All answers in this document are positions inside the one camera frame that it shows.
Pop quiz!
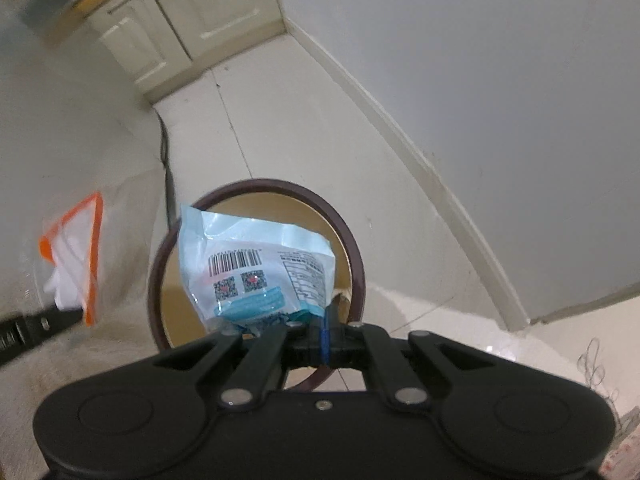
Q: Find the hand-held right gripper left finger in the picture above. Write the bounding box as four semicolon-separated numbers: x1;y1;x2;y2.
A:
150;310;326;408

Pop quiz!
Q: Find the black floor cable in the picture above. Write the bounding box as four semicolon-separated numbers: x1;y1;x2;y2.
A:
155;110;178;226

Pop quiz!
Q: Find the thin wire coil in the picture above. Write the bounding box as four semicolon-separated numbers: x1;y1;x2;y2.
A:
577;337;623;403

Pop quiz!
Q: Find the light blue snack packet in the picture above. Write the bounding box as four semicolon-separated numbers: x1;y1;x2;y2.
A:
177;203;335;336

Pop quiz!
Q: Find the clear bag with orange trim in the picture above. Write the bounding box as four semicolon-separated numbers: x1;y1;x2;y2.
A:
39;191;106;328

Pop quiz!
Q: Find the brown rimmed waste bin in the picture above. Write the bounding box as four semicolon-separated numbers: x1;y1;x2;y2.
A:
147;178;366;393

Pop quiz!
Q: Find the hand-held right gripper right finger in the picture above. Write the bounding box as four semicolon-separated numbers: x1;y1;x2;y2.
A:
327;310;501;408

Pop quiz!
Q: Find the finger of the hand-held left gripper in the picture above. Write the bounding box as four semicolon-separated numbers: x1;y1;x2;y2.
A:
0;308;83;366

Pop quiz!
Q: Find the cream floor cabinet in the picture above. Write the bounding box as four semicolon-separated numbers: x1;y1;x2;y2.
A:
87;0;286;106

